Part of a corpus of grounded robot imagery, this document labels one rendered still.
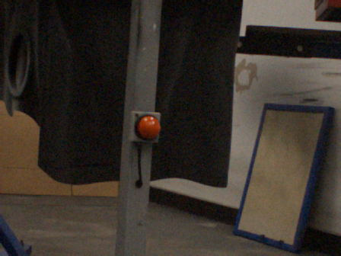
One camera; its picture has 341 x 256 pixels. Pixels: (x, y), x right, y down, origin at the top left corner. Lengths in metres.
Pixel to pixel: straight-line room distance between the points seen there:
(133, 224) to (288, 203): 3.23
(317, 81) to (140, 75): 3.32
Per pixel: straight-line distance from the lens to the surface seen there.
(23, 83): 1.82
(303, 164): 4.70
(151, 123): 1.49
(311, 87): 4.84
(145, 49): 1.53
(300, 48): 2.98
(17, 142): 6.49
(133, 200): 1.53
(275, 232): 4.77
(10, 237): 3.01
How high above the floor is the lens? 0.69
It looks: 3 degrees down
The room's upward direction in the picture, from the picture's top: 4 degrees clockwise
